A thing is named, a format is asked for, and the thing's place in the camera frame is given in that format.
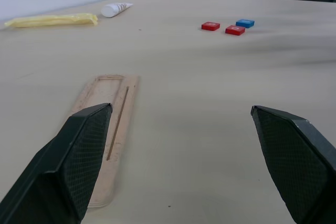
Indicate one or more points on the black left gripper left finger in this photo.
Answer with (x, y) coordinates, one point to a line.
(57, 171)

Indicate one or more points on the wooden tray with slot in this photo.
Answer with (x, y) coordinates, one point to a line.
(130, 108)

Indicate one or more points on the white squeeze tube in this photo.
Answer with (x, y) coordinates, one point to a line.
(114, 9)

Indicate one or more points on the red block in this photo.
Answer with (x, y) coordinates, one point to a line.
(210, 26)
(235, 30)

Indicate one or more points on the yellow plastic package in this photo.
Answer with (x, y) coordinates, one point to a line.
(52, 20)

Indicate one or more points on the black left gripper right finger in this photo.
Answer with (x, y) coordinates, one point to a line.
(296, 161)

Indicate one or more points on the blue block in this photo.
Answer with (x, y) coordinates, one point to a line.
(245, 23)

